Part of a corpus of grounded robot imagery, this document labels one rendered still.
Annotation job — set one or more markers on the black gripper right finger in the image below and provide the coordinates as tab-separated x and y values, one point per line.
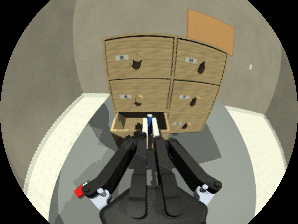
189	169

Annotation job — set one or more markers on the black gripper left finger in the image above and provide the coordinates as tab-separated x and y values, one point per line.
99	190

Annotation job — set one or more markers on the small wooden chest of drawers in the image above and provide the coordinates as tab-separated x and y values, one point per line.
166	77

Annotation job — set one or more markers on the wooden drawer front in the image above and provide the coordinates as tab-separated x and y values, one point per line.
184	92
150	93
193	121
127	125
153	56
193	61

